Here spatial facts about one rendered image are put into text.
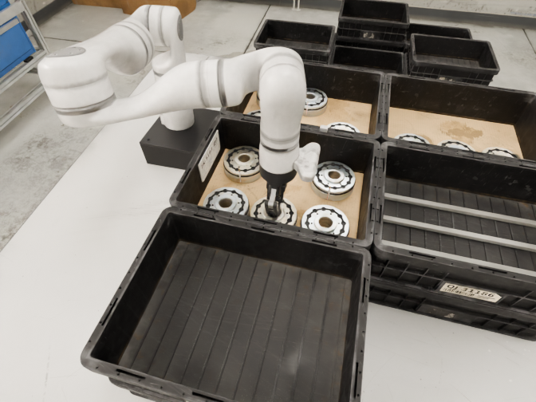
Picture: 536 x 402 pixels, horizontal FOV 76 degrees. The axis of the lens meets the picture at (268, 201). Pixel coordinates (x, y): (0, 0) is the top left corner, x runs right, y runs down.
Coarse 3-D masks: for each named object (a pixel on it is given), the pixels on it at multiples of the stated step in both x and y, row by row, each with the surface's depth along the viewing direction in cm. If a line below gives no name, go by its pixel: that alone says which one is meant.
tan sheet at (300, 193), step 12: (216, 168) 87; (216, 180) 84; (228, 180) 84; (264, 180) 84; (300, 180) 84; (360, 180) 84; (204, 192) 82; (252, 192) 82; (264, 192) 82; (288, 192) 82; (300, 192) 82; (312, 192) 82; (360, 192) 82; (252, 204) 79; (300, 204) 79; (312, 204) 79; (324, 204) 79; (336, 204) 79; (348, 204) 79; (360, 204) 79; (300, 216) 77; (348, 216) 77
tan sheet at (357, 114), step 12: (252, 96) 106; (252, 108) 102; (336, 108) 102; (348, 108) 102; (360, 108) 102; (312, 120) 99; (324, 120) 99; (336, 120) 99; (348, 120) 99; (360, 120) 99
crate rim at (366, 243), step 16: (304, 128) 81; (192, 160) 74; (176, 192) 69; (368, 192) 69; (192, 208) 66; (208, 208) 66; (368, 208) 66; (272, 224) 64; (288, 224) 64; (368, 224) 64; (336, 240) 61; (352, 240) 61; (368, 240) 61
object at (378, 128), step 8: (304, 64) 100; (312, 64) 99; (320, 64) 99; (360, 72) 97; (368, 72) 97; (376, 72) 97; (384, 80) 94; (384, 88) 92; (224, 112) 85; (232, 112) 85; (376, 112) 85; (376, 120) 83; (312, 128) 81; (328, 128) 81; (336, 128) 81; (376, 128) 81; (360, 136) 79; (368, 136) 79; (376, 136) 79
